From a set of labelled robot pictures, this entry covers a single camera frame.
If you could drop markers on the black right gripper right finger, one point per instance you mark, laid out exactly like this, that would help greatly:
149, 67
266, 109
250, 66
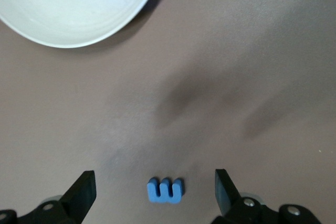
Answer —
227, 200

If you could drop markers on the brown table cover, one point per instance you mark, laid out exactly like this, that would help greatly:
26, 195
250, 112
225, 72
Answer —
236, 51

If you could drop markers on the blue foam lowercase m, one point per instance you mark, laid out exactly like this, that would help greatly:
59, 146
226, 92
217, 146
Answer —
153, 195

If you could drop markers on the beige plate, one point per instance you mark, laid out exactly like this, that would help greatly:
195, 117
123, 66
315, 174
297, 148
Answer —
73, 6

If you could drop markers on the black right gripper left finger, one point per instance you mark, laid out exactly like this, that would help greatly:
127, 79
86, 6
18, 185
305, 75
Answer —
78, 197

